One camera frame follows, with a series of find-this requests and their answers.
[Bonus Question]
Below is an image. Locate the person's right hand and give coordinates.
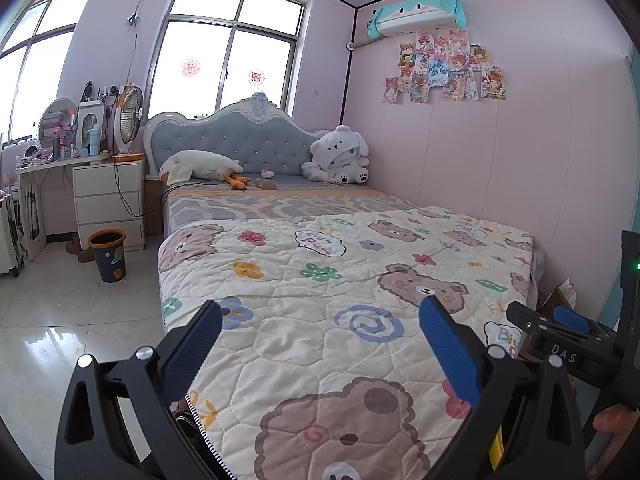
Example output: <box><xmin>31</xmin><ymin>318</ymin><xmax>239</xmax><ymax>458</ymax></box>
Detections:
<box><xmin>592</xmin><ymin>403</ymin><xmax>640</xmax><ymax>444</ymax></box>

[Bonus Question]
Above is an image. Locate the cardboard box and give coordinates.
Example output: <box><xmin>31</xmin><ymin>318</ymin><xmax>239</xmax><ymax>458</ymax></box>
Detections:
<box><xmin>536</xmin><ymin>279</ymin><xmax>577</xmax><ymax>322</ymax></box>

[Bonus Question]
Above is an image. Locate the grey patterned bed sheet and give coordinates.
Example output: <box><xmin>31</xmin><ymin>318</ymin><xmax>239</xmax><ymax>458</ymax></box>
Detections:
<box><xmin>164</xmin><ymin>179</ymin><xmax>418</xmax><ymax>235</ymax></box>

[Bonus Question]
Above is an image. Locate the white plush dog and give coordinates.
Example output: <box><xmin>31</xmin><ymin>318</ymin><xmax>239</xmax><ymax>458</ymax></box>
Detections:
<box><xmin>299</xmin><ymin>125</ymin><xmax>372</xmax><ymax>186</ymax></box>

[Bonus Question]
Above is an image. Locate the blue bin with orange rim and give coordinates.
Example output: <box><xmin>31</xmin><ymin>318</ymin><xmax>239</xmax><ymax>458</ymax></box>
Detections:
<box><xmin>88</xmin><ymin>228</ymin><xmax>127</xmax><ymax>284</ymax></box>

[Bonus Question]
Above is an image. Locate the large window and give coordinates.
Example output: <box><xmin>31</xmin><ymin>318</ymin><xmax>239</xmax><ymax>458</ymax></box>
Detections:
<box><xmin>149</xmin><ymin>0</ymin><xmax>307</xmax><ymax>127</ymax></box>

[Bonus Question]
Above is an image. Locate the white oil heater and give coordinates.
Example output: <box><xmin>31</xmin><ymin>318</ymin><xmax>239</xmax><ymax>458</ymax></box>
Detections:
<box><xmin>0</xmin><ymin>189</ymin><xmax>27</xmax><ymax>278</ymax></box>

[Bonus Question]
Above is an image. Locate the black trash bin yellow rim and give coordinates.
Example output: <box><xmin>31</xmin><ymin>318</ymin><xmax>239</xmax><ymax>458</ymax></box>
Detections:
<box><xmin>487</xmin><ymin>410</ymin><xmax>508</xmax><ymax>472</ymax></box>

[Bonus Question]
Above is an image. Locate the air conditioner with teal cover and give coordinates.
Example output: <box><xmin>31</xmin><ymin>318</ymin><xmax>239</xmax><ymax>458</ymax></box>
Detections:
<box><xmin>367</xmin><ymin>0</ymin><xmax>467</xmax><ymax>44</ymax></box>

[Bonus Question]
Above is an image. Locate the black fan cable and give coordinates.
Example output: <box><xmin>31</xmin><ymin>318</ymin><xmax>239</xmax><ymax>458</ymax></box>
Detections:
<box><xmin>112</xmin><ymin>159</ymin><xmax>167</xmax><ymax>222</ymax></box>

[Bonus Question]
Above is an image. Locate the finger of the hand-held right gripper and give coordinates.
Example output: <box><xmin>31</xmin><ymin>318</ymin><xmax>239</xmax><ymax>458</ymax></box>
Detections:
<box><xmin>505</xmin><ymin>301</ymin><xmax>618</xmax><ymax>390</ymax></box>
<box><xmin>551</xmin><ymin>304</ymin><xmax>622</xmax><ymax>348</ymax></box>

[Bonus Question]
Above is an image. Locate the round table mirror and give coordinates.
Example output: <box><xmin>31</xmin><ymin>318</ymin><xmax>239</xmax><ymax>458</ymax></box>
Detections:
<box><xmin>37</xmin><ymin>97</ymin><xmax>79</xmax><ymax>154</ymax></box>

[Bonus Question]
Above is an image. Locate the white goose plush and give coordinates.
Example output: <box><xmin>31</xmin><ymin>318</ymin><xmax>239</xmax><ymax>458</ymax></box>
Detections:
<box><xmin>159</xmin><ymin>149</ymin><xmax>252</xmax><ymax>192</ymax></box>

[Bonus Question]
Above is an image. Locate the standing fan with orange base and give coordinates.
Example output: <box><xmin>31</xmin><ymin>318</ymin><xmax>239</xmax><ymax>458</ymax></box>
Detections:
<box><xmin>110</xmin><ymin>84</ymin><xmax>146</xmax><ymax>164</ymax></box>

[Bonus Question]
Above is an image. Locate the cluster of wall posters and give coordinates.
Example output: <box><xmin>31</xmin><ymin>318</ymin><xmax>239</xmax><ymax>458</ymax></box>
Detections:
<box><xmin>382</xmin><ymin>29</ymin><xmax>507</xmax><ymax>105</ymax></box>

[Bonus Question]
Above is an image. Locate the side window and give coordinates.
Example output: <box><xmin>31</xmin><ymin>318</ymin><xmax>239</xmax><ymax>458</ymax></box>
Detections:
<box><xmin>0</xmin><ymin>0</ymin><xmax>97</xmax><ymax>147</ymax></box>

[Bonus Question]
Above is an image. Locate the bed with grey tufted headboard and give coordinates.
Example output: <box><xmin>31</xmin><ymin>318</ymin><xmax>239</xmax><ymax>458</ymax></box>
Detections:
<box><xmin>143</xmin><ymin>94</ymin><xmax>548</xmax><ymax>480</ymax></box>

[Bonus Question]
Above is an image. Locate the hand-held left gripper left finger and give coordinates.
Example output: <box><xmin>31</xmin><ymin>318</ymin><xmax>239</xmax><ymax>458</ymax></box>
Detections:
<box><xmin>54</xmin><ymin>300</ymin><xmax>224</xmax><ymax>480</ymax></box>

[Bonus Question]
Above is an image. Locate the thin wall cable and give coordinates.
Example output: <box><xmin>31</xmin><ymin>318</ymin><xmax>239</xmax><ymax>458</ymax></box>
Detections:
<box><xmin>125</xmin><ymin>0</ymin><xmax>157</xmax><ymax>87</ymax></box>

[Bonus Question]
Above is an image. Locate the white drawer cabinet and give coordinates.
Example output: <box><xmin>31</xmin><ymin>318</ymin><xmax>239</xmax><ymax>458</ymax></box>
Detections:
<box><xmin>73</xmin><ymin>159</ymin><xmax>147</xmax><ymax>251</ymax></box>

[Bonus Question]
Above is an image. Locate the printed bear quilt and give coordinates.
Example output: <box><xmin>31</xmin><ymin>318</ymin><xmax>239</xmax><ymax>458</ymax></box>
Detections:
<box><xmin>158</xmin><ymin>207</ymin><xmax>534</xmax><ymax>480</ymax></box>

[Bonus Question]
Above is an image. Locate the white desk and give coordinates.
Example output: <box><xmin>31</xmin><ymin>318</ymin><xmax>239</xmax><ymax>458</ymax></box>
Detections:
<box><xmin>16</xmin><ymin>154</ymin><xmax>115</xmax><ymax>262</ymax></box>

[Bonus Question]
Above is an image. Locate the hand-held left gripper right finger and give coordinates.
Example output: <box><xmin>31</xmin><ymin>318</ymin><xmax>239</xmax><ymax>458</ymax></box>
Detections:
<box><xmin>418</xmin><ymin>295</ymin><xmax>587</xmax><ymax>480</ymax></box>

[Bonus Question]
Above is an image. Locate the group of cosmetic bottles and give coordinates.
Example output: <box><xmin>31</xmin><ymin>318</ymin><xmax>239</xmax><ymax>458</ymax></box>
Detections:
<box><xmin>19</xmin><ymin>125</ymin><xmax>77</xmax><ymax>164</ymax></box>

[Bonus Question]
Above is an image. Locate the white cosmetics cabinet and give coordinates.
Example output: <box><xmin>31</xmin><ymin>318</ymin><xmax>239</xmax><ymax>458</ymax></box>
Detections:
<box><xmin>74</xmin><ymin>101</ymin><xmax>107</xmax><ymax>157</ymax></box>

